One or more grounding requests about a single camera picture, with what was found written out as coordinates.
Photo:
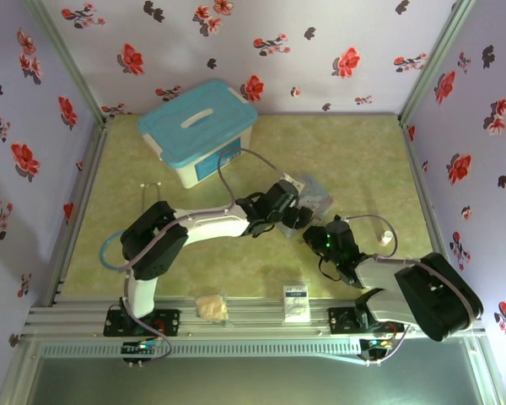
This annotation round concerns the blue-grey plastic pouch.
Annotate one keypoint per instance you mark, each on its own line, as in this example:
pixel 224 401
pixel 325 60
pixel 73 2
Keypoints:
pixel 318 196

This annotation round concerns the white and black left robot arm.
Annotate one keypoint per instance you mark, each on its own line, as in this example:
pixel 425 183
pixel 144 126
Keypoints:
pixel 211 223

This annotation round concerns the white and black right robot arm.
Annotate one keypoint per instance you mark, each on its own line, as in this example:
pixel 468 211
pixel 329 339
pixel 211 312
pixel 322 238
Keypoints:
pixel 375 274

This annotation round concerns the small white bottle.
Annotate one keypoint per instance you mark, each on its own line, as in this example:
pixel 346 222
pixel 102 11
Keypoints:
pixel 385 238

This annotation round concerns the clear bag with white card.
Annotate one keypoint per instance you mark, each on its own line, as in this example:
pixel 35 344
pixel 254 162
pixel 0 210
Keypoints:
pixel 296 304

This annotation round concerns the white storage box blue lid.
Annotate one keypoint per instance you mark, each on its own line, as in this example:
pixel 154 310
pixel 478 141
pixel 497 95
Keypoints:
pixel 194 122

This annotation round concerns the clear bag with beige cotton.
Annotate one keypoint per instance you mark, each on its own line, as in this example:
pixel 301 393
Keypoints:
pixel 212 308

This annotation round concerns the grey metal panel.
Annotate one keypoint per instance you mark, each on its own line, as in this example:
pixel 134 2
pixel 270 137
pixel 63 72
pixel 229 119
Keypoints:
pixel 253 381

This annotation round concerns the blue stethoscope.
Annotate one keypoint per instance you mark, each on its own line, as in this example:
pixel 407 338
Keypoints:
pixel 102 251

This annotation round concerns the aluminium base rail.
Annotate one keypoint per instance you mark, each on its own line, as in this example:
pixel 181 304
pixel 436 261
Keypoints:
pixel 257 316

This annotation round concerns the aluminium side rail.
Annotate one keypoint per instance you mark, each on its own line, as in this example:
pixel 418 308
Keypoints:
pixel 88 177
pixel 419 177

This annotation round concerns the aluminium frame post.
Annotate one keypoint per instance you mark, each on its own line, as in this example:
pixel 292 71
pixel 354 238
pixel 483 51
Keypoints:
pixel 432 63
pixel 72 63

